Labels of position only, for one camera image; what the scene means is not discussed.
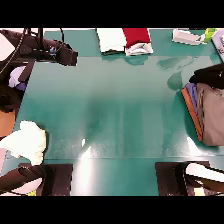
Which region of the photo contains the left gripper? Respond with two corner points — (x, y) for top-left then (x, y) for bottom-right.
(49, 41), (80, 67)

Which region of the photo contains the black shirt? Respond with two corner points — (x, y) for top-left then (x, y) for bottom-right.
(188, 62), (224, 90)

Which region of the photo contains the white folded garment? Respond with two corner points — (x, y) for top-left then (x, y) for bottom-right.
(95, 28), (128, 55)

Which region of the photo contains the lavender garment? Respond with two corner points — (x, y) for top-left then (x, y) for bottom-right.
(8, 65), (28, 92)

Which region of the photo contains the black garment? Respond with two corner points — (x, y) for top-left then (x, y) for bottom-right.
(0, 84), (25, 113)

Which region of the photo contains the red folded garment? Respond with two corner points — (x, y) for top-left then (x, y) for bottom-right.
(122, 28), (152, 48)

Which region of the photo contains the pale grey folded garment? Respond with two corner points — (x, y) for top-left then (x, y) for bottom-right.
(124, 42), (155, 57)

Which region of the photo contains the white bunched garment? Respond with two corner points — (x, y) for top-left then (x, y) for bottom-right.
(0, 119), (48, 166)

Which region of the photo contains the orange garment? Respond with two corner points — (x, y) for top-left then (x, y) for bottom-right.
(180, 85), (205, 143)

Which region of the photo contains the green packet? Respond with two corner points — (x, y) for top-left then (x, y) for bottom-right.
(202, 28), (218, 44)

